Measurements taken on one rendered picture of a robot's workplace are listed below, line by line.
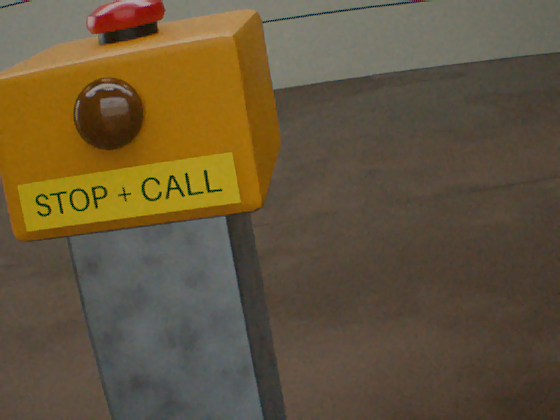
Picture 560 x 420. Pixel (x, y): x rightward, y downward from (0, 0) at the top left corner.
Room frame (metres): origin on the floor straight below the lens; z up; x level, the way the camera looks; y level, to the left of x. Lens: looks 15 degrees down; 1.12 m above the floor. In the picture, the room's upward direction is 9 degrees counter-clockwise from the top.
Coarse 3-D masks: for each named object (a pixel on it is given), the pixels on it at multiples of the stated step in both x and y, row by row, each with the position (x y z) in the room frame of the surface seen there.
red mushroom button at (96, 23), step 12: (120, 0) 0.49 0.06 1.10; (132, 0) 0.48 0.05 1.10; (144, 0) 0.48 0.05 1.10; (156, 0) 0.49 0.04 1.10; (96, 12) 0.48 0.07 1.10; (108, 12) 0.47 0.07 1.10; (120, 12) 0.47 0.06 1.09; (132, 12) 0.47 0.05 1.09; (144, 12) 0.47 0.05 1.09; (156, 12) 0.48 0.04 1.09; (96, 24) 0.47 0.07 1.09; (108, 24) 0.47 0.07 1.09; (120, 24) 0.47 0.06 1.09; (132, 24) 0.47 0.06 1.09; (144, 24) 0.47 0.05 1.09
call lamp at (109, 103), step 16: (96, 80) 0.43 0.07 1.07; (112, 80) 0.42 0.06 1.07; (80, 96) 0.42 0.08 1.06; (96, 96) 0.42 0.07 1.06; (112, 96) 0.42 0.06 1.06; (128, 96) 0.42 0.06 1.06; (80, 112) 0.42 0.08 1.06; (96, 112) 0.42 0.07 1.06; (112, 112) 0.42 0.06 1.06; (128, 112) 0.42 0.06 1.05; (80, 128) 0.42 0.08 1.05; (96, 128) 0.42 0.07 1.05; (112, 128) 0.42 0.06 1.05; (128, 128) 0.42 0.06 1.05; (96, 144) 0.42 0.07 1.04; (112, 144) 0.42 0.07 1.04
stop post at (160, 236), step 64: (64, 64) 0.43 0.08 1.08; (128, 64) 0.43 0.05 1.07; (192, 64) 0.43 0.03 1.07; (256, 64) 0.48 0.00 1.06; (0, 128) 0.44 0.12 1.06; (64, 128) 0.43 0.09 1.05; (192, 128) 0.43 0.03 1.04; (256, 128) 0.44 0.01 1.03; (64, 192) 0.43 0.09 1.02; (128, 192) 0.43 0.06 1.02; (192, 192) 0.43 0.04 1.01; (256, 192) 0.43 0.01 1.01; (128, 256) 0.45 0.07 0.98; (192, 256) 0.45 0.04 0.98; (256, 256) 0.52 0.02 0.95; (128, 320) 0.45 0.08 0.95; (192, 320) 0.45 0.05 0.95; (256, 320) 0.48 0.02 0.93; (128, 384) 0.45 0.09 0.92; (192, 384) 0.45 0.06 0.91; (256, 384) 0.45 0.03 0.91
